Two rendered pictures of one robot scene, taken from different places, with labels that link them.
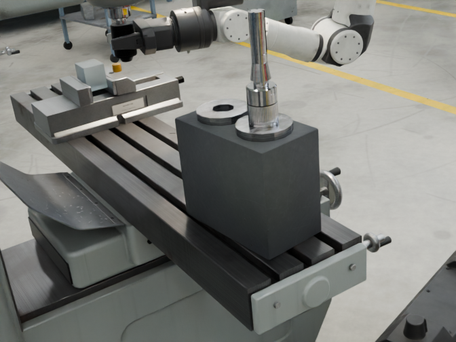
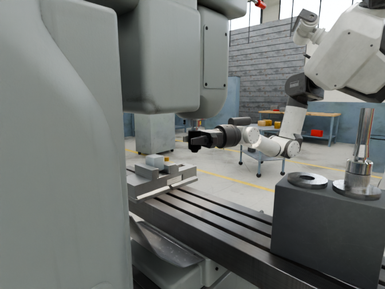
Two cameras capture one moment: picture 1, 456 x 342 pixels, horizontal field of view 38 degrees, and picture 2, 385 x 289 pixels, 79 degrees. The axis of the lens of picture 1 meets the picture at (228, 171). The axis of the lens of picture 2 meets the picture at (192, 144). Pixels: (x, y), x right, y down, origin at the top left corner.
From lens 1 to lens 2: 0.75 m
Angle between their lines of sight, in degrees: 21
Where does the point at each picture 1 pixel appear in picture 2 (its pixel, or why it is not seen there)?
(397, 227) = not seen: hidden behind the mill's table
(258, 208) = (372, 252)
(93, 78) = (157, 164)
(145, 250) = (213, 274)
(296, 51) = (271, 151)
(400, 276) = not seen: hidden behind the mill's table
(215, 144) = (325, 203)
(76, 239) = (168, 272)
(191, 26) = (231, 133)
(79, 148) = (155, 206)
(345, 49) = (293, 150)
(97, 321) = not seen: outside the picture
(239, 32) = (254, 138)
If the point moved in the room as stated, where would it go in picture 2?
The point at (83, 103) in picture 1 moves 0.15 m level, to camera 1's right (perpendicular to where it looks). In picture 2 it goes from (154, 178) to (190, 174)
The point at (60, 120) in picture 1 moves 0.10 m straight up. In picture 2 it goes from (141, 188) to (139, 163)
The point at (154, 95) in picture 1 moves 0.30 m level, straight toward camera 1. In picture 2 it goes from (185, 174) to (217, 200)
